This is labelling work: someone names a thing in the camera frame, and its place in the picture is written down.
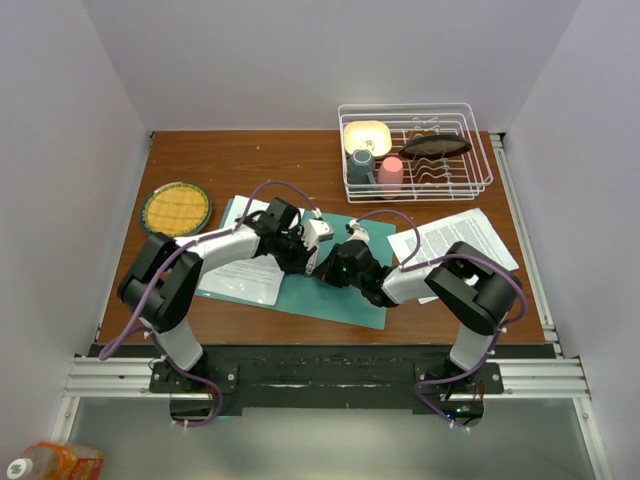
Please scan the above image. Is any pink cup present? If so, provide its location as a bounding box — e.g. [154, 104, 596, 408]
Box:
[377, 156, 404, 200]

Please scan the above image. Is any metal folder clip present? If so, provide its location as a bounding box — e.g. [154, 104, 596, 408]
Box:
[304, 252, 317, 277]

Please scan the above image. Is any white wire dish rack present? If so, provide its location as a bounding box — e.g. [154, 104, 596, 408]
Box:
[338, 102, 494, 204]

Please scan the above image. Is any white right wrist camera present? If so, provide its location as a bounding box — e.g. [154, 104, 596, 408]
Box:
[345, 219, 370, 244]

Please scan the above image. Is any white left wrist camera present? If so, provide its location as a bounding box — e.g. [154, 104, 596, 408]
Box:
[302, 218, 334, 251]

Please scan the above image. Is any green file folder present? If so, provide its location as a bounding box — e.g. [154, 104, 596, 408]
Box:
[198, 195, 397, 330]

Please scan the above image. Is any printed white paper sheet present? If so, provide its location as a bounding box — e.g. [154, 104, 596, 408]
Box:
[196, 194, 306, 307]

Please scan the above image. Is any dark brown oval plate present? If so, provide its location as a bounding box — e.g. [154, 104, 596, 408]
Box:
[398, 134, 473, 160]

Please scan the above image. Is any cream square bowl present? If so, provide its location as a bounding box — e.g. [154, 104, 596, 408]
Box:
[342, 120, 392, 158]

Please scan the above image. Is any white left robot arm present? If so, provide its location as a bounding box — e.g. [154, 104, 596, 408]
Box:
[117, 198, 325, 392]

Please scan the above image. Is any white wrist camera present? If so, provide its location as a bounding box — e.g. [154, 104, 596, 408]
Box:
[302, 218, 334, 251]
[345, 219, 370, 244]

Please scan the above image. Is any round woven yellow coaster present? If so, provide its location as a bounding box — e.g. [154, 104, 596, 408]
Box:
[140, 182, 213, 237]

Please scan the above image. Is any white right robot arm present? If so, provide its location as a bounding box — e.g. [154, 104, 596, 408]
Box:
[313, 240, 528, 393]

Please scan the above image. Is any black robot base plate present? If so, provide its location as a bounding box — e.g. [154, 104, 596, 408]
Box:
[150, 345, 504, 426]

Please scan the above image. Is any grey-blue mug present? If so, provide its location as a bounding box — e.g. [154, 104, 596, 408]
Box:
[347, 149, 376, 185]

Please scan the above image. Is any printed paper stack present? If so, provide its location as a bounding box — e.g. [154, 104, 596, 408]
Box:
[383, 208, 519, 304]

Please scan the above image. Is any orange drink bottle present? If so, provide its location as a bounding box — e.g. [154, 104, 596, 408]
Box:
[6, 441, 105, 480]

